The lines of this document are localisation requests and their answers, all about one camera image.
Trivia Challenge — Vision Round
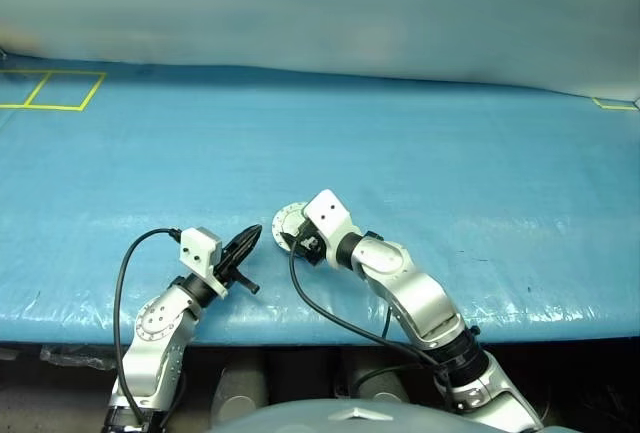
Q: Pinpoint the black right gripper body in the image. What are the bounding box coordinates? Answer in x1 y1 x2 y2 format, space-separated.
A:
293 219 327 267

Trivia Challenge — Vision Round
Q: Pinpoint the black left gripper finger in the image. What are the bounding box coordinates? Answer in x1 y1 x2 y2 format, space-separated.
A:
230 223 264 255
224 228 264 267

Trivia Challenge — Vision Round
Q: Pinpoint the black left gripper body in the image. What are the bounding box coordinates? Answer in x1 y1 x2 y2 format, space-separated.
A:
215 247 260 296

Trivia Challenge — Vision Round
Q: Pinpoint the silver motor stator housing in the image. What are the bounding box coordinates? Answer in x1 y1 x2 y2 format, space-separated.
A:
270 200 309 255

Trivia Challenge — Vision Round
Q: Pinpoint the grey rounded cylinder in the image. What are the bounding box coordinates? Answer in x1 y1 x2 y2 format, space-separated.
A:
211 360 272 425
344 357 412 402

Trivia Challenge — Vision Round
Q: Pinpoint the blue table cover sheet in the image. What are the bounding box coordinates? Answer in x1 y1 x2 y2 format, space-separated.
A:
0 50 640 347

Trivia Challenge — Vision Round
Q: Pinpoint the grey robot torso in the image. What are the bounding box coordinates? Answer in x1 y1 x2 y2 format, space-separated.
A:
209 398 501 433

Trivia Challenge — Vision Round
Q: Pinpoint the clear crumpled plastic wrap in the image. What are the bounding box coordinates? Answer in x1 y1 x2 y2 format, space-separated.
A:
39 344 119 371

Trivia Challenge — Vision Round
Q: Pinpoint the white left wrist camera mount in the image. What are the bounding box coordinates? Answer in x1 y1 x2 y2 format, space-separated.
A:
179 226 230 300

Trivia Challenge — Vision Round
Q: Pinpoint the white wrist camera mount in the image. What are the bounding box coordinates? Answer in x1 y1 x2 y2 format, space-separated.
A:
179 226 230 300
302 188 363 271

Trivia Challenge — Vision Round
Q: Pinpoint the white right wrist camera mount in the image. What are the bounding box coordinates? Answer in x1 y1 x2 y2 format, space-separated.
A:
302 188 363 271

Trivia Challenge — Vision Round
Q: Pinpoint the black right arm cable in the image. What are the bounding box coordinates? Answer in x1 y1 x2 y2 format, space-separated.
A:
288 237 452 385

